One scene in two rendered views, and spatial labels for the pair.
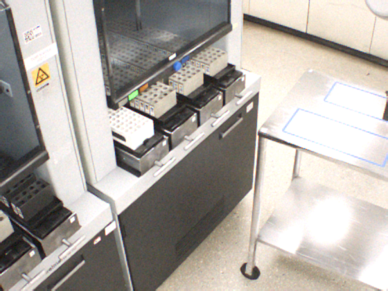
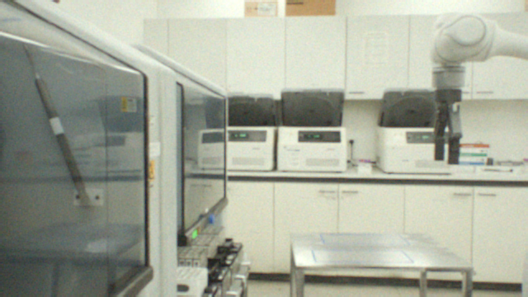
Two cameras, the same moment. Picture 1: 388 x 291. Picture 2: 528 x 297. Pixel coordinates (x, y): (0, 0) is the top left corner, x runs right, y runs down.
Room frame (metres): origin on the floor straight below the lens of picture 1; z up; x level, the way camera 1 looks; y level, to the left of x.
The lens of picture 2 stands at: (0.04, 0.68, 1.30)
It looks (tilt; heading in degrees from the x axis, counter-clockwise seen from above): 3 degrees down; 327
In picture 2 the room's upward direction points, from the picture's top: straight up
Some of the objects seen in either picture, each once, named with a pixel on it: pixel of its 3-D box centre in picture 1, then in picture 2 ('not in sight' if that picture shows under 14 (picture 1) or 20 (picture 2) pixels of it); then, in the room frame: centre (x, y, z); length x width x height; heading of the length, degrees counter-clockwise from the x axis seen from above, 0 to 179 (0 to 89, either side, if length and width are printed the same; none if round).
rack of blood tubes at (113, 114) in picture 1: (110, 120); (153, 282); (1.29, 0.27, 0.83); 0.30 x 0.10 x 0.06; 52
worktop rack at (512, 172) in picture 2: not in sight; (494, 170); (2.01, -2.73, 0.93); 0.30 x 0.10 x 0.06; 44
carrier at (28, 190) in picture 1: (30, 197); not in sight; (0.93, 0.46, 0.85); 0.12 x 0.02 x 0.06; 140
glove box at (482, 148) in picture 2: not in sight; (473, 146); (2.30, -2.89, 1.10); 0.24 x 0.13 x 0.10; 50
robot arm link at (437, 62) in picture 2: not in sight; (450, 40); (0.83, -0.45, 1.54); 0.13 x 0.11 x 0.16; 135
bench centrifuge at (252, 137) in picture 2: not in sight; (244, 131); (3.41, -1.25, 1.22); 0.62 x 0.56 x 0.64; 140
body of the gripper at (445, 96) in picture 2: not in sight; (447, 105); (0.84, -0.46, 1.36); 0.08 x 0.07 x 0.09; 142
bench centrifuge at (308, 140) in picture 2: not in sight; (312, 129); (3.05, -1.71, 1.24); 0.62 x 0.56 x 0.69; 142
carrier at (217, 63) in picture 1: (216, 64); (219, 237); (1.59, -0.09, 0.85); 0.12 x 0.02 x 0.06; 141
